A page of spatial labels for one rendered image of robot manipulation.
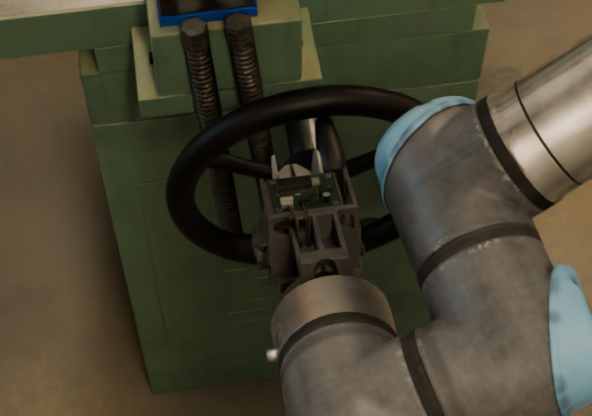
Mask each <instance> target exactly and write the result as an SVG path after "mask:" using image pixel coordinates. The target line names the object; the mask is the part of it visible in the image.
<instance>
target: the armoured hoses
mask: <svg viewBox="0 0 592 416"><path fill-rule="evenodd" d="M224 23H225V28H226V37H227V41H228V46H229V50H230V54H231V58H232V63H233V71H234V76H235V80H236V85H237V89H238V94H239V98H240V106H241V107H242V106H244V105H247V104H248V103H250V102H253V101H256V100H260V99H262V98H264V93H263V84H262V79H261V74H260V69H259V63H258V59H257V53H256V48H255V39H254V34H253V29H252V24H251V18H250V16H249V15H247V13H243V12H235V13H232V14H230V15H229V16H227V17H226V20H225V21H224ZM180 29H181V30H180V34H181V42H182V46H183V49H184V52H185V56H186V61H187V65H188V70H189V78H190V83H191V86H192V91H193V95H194V100H195V104H196V113H197V118H198V122H199V127H200V131H201V130H203V129H204V128H206V127H207V126H208V125H210V124H211V123H213V122H215V121H216V120H218V119H219V118H220V117H222V116H223V115H222V110H221V105H220V99H219V94H218V85H217V80H216V75H215V70H214V64H213V60H212V54H211V44H210V41H211V40H210V35H209V30H208V25H207V23H206V22H205V21H204V20H203V19H200V18H198V17H194V18H189V19H186V20H183V21H182V23H181V25H180ZM248 147H249V150H250V155H251V160H254V161H259V162H262V163H267V164H271V156H272V155H274V149H273V144H272V139H271V134H270V129H268V130H264V131H262V132H259V133H257V134H255V135H253V136H251V137H248ZM208 171H209V176H210V180H211V187H212V193H213V197H214V202H215V205H216V211H217V215H218V223H219V227H220V228H222V229H225V230H226V231H228V232H231V233H234V234H238V235H242V236H246V237H250V238H252V234H244V233H243V231H242V225H241V216H240V211H239V206H238V201H237V196H236V190H235V185H234V180H233V173H231V172H226V171H222V170H218V169H214V168H209V167H208ZM255 181H256V186H257V190H258V195H259V199H260V204H261V208H262V212H263V204H262V196H261V186H260V179H257V178H255ZM375 220H377V219H376V218H367V219H359V222H360V225H361V226H364V225H366V224H368V223H371V222H373V221H375Z"/></svg>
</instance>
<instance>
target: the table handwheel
mask: <svg viewBox="0 0 592 416"><path fill-rule="evenodd" d="M423 104H425V103H423V102H421V101H420V100H416V99H414V98H412V97H411V96H408V95H406V94H403V93H399V92H395V91H391V90H388V89H383V88H379V87H372V86H364V85H320V86H312V87H306V88H300V89H296V90H291V91H287V92H283V93H277V94H274V95H271V96H268V97H265V98H262V99H260V100H256V101H253V102H250V103H248V104H247V105H244V106H242V107H240V108H237V109H235V110H233V111H231V112H230V113H228V114H226V115H223V116H222V117H220V118H219V119H218V120H216V121H215V122H213V123H211V124H210V125H208V126H207V127H206V128H204V129H203V130H201V131H200V132H199V133H198V134H197V135H196V136H195V137H193V138H192V139H191V140H190V141H189V143H188V144H187V145H186V146H185V147H184V148H183V150H182V151H181V153H180V154H179V156H178V157H177V159H176V160H175V162H174V164H173V165H172V168H171V170H170V173H169V176H168V178H167V183H166V206H167V209H168V212H169V215H170V217H171V219H172V221H173V222H174V224H175V225H176V227H177V228H178V229H179V231H180V232H181V233H182V234H183V235H184V236H185V237H186V238H187V239H188V240H190V241H191V242H193V243H194V244H195V245H197V247H199V248H200V249H203V250H205V251H207V252H209V253H211V254H213V255H215V256H219V257H222V258H224V259H227V260H231V261H234V262H238V263H243V264H252V265H257V259H256V257H255V254H254V251H253V242H252V238H250V237H246V236H242V235H238V234H234V233H231V232H228V231H226V230H225V229H222V228H220V227H218V226H216V225H214V224H213V223H211V222H210V221H209V220H208V219H207V218H205V217H204V215H203V214H202V213H201V212H200V211H199V210H198V208H197V206H196V200H195V190H196V185H197V182H198V180H199V178H200V177H201V175H202V173H203V172H204V170H205V169H206V168H207V167H209V168H214V169H218V170H222V171H226V172H231V173H236V174H239V175H246V176H250V177H254V178H257V179H263V180H264V181H266V180H272V167H271V164H267V163H262V162H259V161H254V160H247V159H244V158H241V157H237V156H233V155H230V154H227V153H224V152H225V151H226V150H228V149H229V148H231V147H232V146H234V145H236V144H238V143H239V142H240V141H242V140H244V139H246V138H248V137H251V136H253V135H255V134H257V133H259V132H262V131H264V130H268V129H271V128H274V127H277V126H279V125H283V124H284V125H285V130H286V136H287V140H288V145H289V150H290V155H291V157H290V158H289V159H288V160H287V161H286V162H285V163H284V165H283V166H282V167H281V166H277V172H279V171H280V170H281V169H282V168H283V167H284V166H285V165H290V164H298V165H300V166H302V167H304V168H306V169H307V170H309V171H311V168H312V160H313V152H314V150H316V146H315V121H316V120H317V119H318V118H320V117H326V116H363V117H370V118H375V119H380V120H383V121H387V122H391V123H394V122H395V121H396V120H397V119H398V118H399V117H401V116H402V115H404V114H405V113H406V112H408V111H409V110H411V109H413V108H414V107H416V106H420V105H423ZM375 153H376V149H375V150H373V151H371V152H367V153H364V154H362V155H359V156H357V157H355V158H352V159H350V160H347V161H346V167H347V170H348V174H349V176H350V178H352V177H354V176H356V175H360V174H362V173H364V172H366V171H368V170H370V169H372V168H374V157H375ZM398 238H400V235H399V233H398V231H397V229H396V225H395V222H394V220H393V218H392V215H391V213H388V214H387V215H385V216H383V217H381V218H379V219H377V220H375V221H373V222H371V223H368V224H366V225H364V226H362V227H361V240H362V242H363V244H364V245H365V253H366V252H368V251H371V250H374V249H378V248H379V247H381V246H384V245H386V244H388V243H390V242H392V241H394V240H396V239H398Z"/></svg>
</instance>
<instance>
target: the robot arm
mask: <svg viewBox="0 0 592 416"><path fill-rule="evenodd" d="M271 167H272V180H266V182H265V181H264V180H263V179H260V186H261V196H262V204H263V215H262V217H261V218H260V219H259V220H258V222H257V223H256V224H255V225H254V227H253V229H252V242H253V251H254V254H255V257H256V259H257V269H258V270H259V271H260V270H269V272H268V273H267V275H268V285H269V286H273V287H276V288H278V289H279V290H280V294H282V293H283V296H282V299H281V302H280V303H279V304H278V305H277V307H276V309H275V312H274V315H273V317H272V319H271V335H272V339H273V344H274V348H272V349H268V350H267V351H266V355H267V360H268V361H269V362H272V361H277V369H278V373H279V378H280V382H281V388H282V392H283V398H284V402H285V411H286V416H572V415H573V413H574V412H575V411H577V410H579V409H581V408H583V407H585V406H587V405H590V404H592V314H591V311H590V308H589V305H588V302H587V299H586V297H585V294H584V292H583V289H582V287H581V283H580V281H579V278H578V276H577V273H576V271H575V269H574V267H573V266H572V265H569V264H557V265H555V266H554V267H553V265H552V263H551V260H550V258H549V256H548V254H547V252H546V250H545V248H544V245H543V243H542V240H541V238H540V236H539V233H538V231H537V228H536V226H535V224H534V222H533V220H532V219H533V218H534V217H535V216H536V215H538V214H540V213H542V212H544V211H546V210H547V209H548V208H550V207H551V206H553V205H555V204H556V203H558V202H560V201H561V200H562V199H563V198H564V196H565V195H566V194H567V193H568V192H570V191H572V190H573V189H576V188H577V187H579V186H581V185H582V184H583V183H585V182H587V181H589V180H591V179H592V33H589V34H588V35H586V36H585V37H583V38H582V39H580V40H579V41H577V42H575V43H574V44H573V45H571V46H570V47H568V48H566V49H565V50H563V51H561V52H560V53H558V54H557V55H555V56H554V57H553V58H551V59H549V60H548V61H546V62H545V63H543V64H541V65H540V66H538V67H536V68H535V69H534V70H532V71H531V72H529V73H528V74H526V75H524V76H523V77H521V78H519V79H518V80H516V81H515V82H514V83H512V84H511V85H509V86H507V87H506V88H504V89H503V90H501V91H497V92H492V93H489V94H488V95H487V96H485V97H484V98H483V99H482V100H479V101H474V100H471V99H468V98H465V97H462V96H445V97H440V98H437V99H433V100H430V102H428V103H426V104H423V105H420V106H416V107H414V108H413V109H411V110H409V111H408V112H406V113H405V114H404V115H402V116H401V117H399V118H398V119H397V120H396V121H395V122H394V123H393V124H392V125H391V126H390V127H389V128H388V130H387V131H386V132H385V134H384V135H383V136H382V138H381V141H380V143H379V144H378V146H377V149H376V153H375V157H374V167H375V172H376V174H377V177H378V180H379V183H380V185H381V197H382V200H383V203H384V205H385V207H386V208H387V210H388V211H389V212H390V213H391V215H392V218H393V220H394V222H395V225H396V229H397V231H398V233H399V235H400V238H401V240H402V243H403V246H404V248H405V251H406V254H407V256H408V258H409V260H410V263H411V267H412V269H413V271H414V273H415V276H416V278H417V281H418V284H419V287H420V289H421V293H422V295H423V298H424V300H425V304H426V306H427V309H428V311H429V314H430V317H431V318H432V322H431V323H429V324H426V325H424V326H422V327H420V328H417V329H416V330H414V331H410V332H408V333H406V334H404V335H400V336H398V335H397V331H396V326H395V323H394V319H393V316H392V313H391V310H390V306H389V303H388V301H387V299H386V296H385V294H384V293H383V292H382V291H381V290H380V289H379V288H378V287H377V286H375V285H373V284H372V283H370V282H368V281H367V280H364V279H363V278H361V277H360V276H359V274H360V273H361V272H362V263H361V261H360V257H361V256H364V255H365V245H364V244H363V242H362V240H361V225H360V222H359V207H358V203H357V200H356V197H355V194H354V191H353V187H352V183H351V179H350V176H349V174H348V170H347V167H346V168H343V170H344V193H345V197H346V200H347V204H346V205H344V201H343V198H342V195H341V191H340V189H339V185H338V182H337V177H336V173H334V172H328V173H323V168H322V158H321V155H320V153H319V151H318V150H314V152H313V160H312V168H311V171H309V170H307V169H306V168H304V167H302V166H300V165H298V164H290V165H285V166H284V167H283V168H282V169H281V170H280V171H279V172H278V168H277V162H276V158H275V154H274V155H272V156H271Z"/></svg>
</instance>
